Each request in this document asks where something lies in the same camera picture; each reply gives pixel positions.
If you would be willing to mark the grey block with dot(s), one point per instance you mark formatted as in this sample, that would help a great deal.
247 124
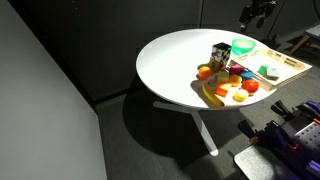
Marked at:
273 74

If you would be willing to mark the yellow toy apple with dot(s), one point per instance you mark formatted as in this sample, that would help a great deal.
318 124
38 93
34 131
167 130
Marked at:
235 80

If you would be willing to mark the red tomato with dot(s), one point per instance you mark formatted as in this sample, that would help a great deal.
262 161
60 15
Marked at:
250 86

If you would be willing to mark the orange-edged soft cube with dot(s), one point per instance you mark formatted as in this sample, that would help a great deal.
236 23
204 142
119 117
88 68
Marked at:
214 65

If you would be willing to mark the purple clamp with orange tips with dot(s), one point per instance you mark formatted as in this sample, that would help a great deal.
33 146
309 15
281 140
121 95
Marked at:
276 136
283 109

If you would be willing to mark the magenta block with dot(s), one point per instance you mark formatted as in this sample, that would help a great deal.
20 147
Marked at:
236 69

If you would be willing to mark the yellow lemon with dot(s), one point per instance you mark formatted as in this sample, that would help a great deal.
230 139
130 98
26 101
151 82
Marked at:
241 95

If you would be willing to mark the grey metal base plate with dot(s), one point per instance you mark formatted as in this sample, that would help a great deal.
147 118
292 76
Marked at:
258 165

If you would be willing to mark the light green block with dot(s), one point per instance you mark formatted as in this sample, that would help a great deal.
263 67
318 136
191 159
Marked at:
222 77

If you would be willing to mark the light wooden furniture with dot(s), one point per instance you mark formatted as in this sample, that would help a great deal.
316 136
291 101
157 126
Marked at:
298 43

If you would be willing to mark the yellow banana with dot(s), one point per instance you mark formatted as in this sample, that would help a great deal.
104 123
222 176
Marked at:
210 96

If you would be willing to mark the green plastic bowl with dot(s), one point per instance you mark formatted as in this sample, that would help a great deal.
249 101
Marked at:
243 46

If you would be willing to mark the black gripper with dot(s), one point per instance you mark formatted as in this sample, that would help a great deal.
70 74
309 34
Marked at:
263 7

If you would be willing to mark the orange block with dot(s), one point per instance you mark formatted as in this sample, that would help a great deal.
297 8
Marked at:
223 89

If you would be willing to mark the orange fruit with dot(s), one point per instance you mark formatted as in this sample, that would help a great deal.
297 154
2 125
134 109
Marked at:
204 72

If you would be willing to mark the wooden tray with slotted sides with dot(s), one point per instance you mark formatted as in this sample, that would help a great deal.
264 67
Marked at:
253 62

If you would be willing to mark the black perforated board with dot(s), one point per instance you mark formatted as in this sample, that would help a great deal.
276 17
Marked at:
308 134

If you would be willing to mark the white table base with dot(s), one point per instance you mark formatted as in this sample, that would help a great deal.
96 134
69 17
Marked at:
203 130

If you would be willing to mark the blue block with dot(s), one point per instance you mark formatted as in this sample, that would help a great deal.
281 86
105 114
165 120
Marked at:
247 75

